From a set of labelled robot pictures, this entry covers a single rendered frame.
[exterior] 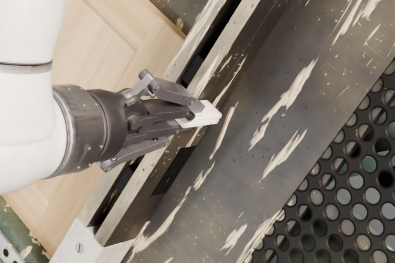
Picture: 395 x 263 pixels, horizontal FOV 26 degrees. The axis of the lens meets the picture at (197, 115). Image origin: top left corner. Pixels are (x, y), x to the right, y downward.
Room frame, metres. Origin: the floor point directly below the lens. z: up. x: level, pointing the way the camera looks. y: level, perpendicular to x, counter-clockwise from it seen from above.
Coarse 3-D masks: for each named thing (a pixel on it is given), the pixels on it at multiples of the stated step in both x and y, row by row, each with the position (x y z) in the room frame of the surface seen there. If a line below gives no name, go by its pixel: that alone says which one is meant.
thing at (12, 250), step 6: (0, 234) 0.54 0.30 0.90; (0, 240) 0.53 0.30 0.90; (6, 240) 0.53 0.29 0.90; (0, 246) 0.52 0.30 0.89; (6, 246) 0.52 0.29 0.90; (12, 246) 0.52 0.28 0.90; (0, 252) 0.51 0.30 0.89; (6, 252) 0.51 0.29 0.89; (12, 252) 0.51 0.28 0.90; (18, 252) 0.51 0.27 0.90; (6, 258) 0.50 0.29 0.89; (12, 258) 0.50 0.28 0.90; (18, 258) 0.50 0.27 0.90
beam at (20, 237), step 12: (0, 204) 0.59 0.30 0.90; (0, 216) 0.56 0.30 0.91; (12, 216) 0.57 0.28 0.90; (0, 228) 0.55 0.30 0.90; (12, 228) 0.54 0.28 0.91; (24, 228) 0.55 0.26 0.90; (12, 240) 0.53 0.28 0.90; (24, 240) 0.52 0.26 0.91; (36, 240) 0.53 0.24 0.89; (24, 252) 0.50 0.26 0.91; (36, 252) 0.51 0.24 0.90
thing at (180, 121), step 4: (176, 120) 0.53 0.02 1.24; (180, 120) 0.52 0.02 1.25; (208, 120) 0.54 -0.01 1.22; (212, 120) 0.55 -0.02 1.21; (216, 120) 0.55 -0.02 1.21; (180, 124) 0.52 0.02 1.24; (184, 124) 0.52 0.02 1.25; (188, 124) 0.52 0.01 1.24; (192, 124) 0.52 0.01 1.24; (196, 124) 0.53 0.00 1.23; (200, 124) 0.53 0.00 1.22; (204, 124) 0.54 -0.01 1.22; (208, 124) 0.54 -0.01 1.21
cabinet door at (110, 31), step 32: (96, 0) 0.77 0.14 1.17; (128, 0) 0.75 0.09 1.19; (64, 32) 0.76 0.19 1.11; (96, 32) 0.74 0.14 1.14; (128, 32) 0.71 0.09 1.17; (160, 32) 0.69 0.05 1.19; (64, 64) 0.72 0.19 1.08; (96, 64) 0.70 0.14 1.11; (128, 64) 0.68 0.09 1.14; (160, 64) 0.66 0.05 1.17; (32, 192) 0.59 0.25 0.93; (64, 192) 0.57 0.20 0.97; (32, 224) 0.55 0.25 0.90; (64, 224) 0.54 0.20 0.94
